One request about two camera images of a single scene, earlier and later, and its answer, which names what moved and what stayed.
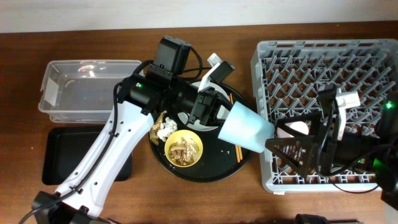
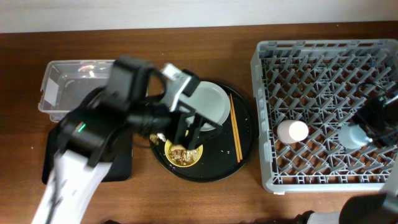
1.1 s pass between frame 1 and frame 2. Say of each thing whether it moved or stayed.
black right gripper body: moved
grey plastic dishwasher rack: stayed
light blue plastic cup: moved
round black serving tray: stayed
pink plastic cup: stayed
